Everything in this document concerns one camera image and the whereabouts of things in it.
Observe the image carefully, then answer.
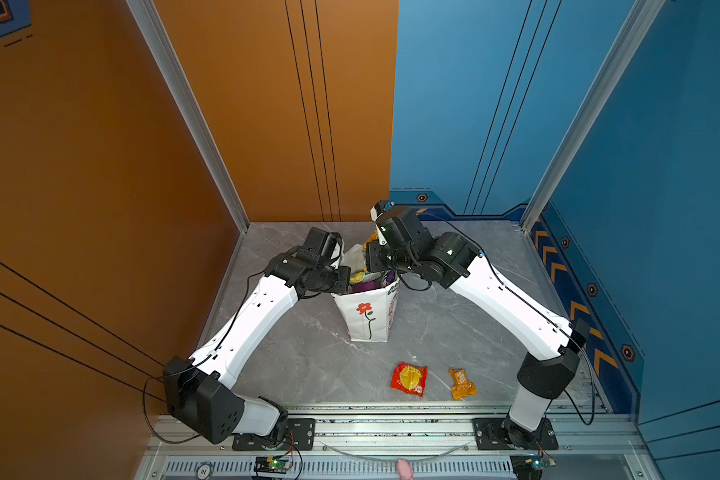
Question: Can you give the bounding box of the green circuit board left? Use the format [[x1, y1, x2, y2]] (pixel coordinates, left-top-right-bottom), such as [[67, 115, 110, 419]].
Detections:
[[253, 457, 294, 478]]

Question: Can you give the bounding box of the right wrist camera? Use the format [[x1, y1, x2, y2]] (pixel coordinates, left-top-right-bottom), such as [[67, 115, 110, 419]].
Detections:
[[370, 200, 395, 246]]

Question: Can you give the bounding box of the aluminium corner post left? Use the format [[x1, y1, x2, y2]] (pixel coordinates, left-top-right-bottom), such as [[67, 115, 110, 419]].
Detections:
[[126, 0, 250, 234]]

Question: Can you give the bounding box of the white floral paper bag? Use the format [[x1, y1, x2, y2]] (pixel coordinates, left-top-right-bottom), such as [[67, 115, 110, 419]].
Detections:
[[332, 244, 400, 343]]

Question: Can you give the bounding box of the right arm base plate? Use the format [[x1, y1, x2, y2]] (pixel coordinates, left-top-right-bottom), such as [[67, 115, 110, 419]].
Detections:
[[472, 418, 559, 450]]

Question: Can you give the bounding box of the pink object on rail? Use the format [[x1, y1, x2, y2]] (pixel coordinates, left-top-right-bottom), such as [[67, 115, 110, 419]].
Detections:
[[396, 459, 414, 480]]

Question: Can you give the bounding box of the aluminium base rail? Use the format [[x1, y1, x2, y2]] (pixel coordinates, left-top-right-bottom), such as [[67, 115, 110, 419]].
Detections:
[[135, 402, 662, 479]]

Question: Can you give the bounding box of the circuit board right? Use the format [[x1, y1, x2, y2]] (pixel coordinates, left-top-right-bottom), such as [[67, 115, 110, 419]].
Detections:
[[510, 456, 557, 480]]

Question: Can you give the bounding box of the aluminium corner post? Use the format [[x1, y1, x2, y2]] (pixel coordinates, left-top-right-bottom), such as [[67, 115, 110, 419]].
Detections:
[[520, 0, 665, 235], [126, 0, 250, 234]]

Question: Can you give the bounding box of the orange snack packet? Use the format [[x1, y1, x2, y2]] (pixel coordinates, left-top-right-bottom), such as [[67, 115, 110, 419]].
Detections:
[[363, 230, 379, 250], [449, 368, 478, 400]]

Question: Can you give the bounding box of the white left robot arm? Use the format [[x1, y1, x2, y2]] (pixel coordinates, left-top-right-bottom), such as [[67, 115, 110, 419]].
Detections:
[[162, 227, 351, 444]]

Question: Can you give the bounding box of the red yellow snack packet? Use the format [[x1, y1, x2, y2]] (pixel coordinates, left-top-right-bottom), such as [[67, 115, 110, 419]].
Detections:
[[390, 362, 428, 397]]

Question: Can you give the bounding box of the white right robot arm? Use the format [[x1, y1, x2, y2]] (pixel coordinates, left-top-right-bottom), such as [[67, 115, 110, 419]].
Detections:
[[365, 200, 589, 449]]

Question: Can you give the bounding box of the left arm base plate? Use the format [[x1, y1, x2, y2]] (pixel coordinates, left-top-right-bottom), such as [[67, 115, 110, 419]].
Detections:
[[232, 418, 316, 451]]

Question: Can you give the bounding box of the purple grape candy bag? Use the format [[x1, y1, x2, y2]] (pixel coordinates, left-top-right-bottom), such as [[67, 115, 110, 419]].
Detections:
[[349, 270, 397, 294]]

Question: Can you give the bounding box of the aluminium corner post right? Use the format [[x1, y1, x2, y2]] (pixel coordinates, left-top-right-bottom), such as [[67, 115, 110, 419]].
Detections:
[[520, 0, 665, 235]]

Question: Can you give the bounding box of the green lemon candy bag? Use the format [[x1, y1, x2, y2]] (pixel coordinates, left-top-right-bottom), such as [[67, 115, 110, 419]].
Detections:
[[350, 272, 382, 285]]

